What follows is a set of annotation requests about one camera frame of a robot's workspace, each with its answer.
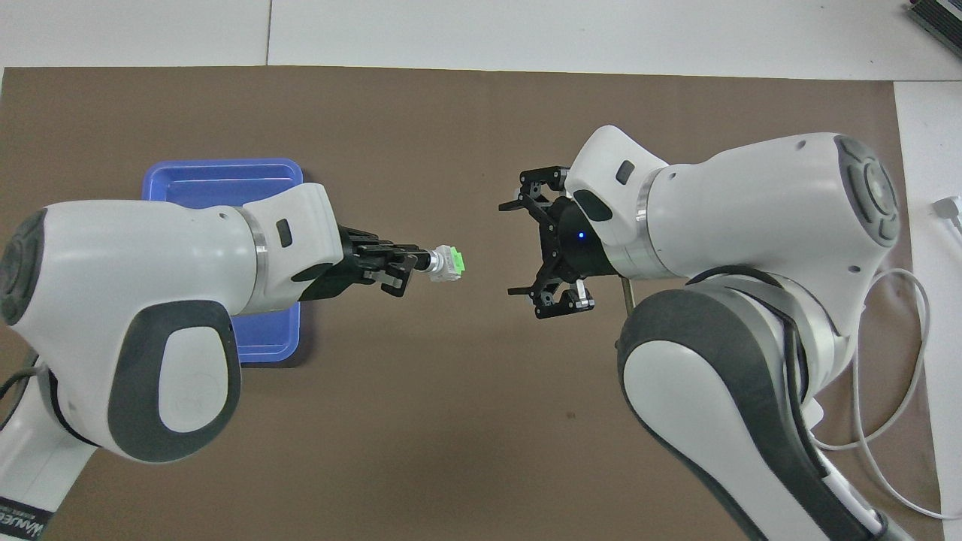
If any dark grey ribbed box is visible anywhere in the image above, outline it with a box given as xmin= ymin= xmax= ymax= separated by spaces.
xmin=905 ymin=0 xmax=962 ymax=40

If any black cable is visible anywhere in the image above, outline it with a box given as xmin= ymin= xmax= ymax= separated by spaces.
xmin=0 ymin=358 xmax=44 ymax=423

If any green and white switch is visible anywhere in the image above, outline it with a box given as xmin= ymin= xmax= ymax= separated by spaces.
xmin=426 ymin=244 xmax=468 ymax=285

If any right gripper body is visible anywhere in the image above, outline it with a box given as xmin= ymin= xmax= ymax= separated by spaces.
xmin=535 ymin=196 xmax=626 ymax=281

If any blue plastic tray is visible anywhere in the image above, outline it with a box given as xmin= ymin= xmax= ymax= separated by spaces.
xmin=142 ymin=157 xmax=305 ymax=367

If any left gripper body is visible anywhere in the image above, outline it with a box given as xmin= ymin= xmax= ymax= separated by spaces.
xmin=297 ymin=225 xmax=363 ymax=303

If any white cable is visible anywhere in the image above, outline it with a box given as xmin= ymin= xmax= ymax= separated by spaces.
xmin=815 ymin=267 xmax=962 ymax=521

